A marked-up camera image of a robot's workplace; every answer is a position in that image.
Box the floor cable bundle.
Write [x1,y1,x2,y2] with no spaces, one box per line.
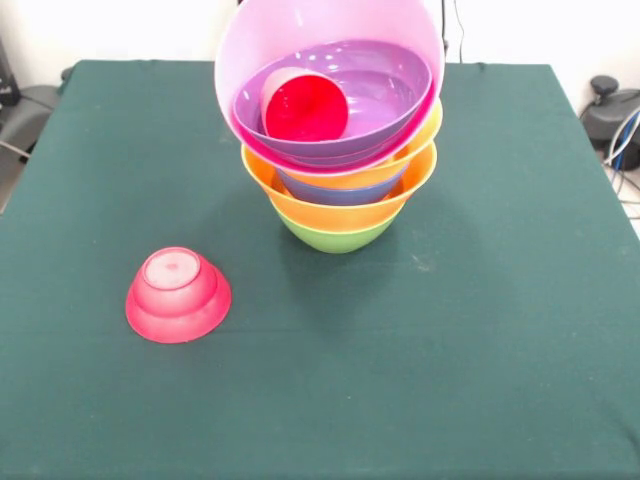
[602,107,640,221]

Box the red cup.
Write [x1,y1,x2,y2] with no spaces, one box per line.
[260,66,351,144]

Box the blue bowl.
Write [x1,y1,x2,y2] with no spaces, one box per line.
[274,167,409,207]

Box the purple bowl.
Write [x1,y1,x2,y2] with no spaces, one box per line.
[231,38,434,168]

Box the orange bowl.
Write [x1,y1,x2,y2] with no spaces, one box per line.
[274,99,445,190]
[240,139,439,234]

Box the dark green tablecloth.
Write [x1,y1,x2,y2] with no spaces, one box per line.
[0,59,640,480]

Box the red bowl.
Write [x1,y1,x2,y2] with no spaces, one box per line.
[124,246,234,345]

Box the black wall cable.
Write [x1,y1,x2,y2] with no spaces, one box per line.
[439,0,469,64]

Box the green bowl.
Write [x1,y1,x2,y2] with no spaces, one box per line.
[277,212,396,255]

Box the pink bowl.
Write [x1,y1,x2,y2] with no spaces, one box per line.
[213,0,447,177]

